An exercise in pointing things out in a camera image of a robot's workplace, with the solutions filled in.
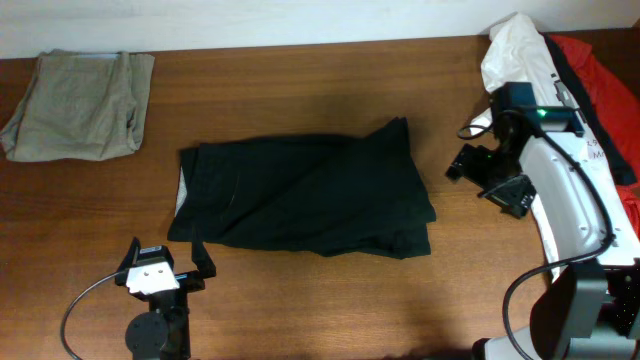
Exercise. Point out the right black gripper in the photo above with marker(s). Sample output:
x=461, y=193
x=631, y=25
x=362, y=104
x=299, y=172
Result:
x=514, y=202

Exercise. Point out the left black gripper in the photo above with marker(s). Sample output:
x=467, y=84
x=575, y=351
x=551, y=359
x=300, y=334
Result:
x=196, y=278

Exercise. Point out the black shorts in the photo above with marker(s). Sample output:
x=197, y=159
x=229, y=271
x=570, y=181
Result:
x=323, y=193

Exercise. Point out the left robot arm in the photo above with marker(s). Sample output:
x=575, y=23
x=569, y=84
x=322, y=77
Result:
x=162, y=332

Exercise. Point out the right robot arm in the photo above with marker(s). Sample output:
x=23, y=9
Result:
x=585, y=304

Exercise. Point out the white t-shirt with print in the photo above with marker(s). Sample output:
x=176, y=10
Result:
x=520, y=55

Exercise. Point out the black garment under white shirt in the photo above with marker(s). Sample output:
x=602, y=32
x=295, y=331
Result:
x=620, y=169

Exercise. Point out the red garment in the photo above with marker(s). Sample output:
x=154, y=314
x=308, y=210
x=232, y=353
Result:
x=616, y=109

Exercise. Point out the folded khaki shorts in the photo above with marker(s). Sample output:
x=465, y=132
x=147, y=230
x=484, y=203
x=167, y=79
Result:
x=86, y=106

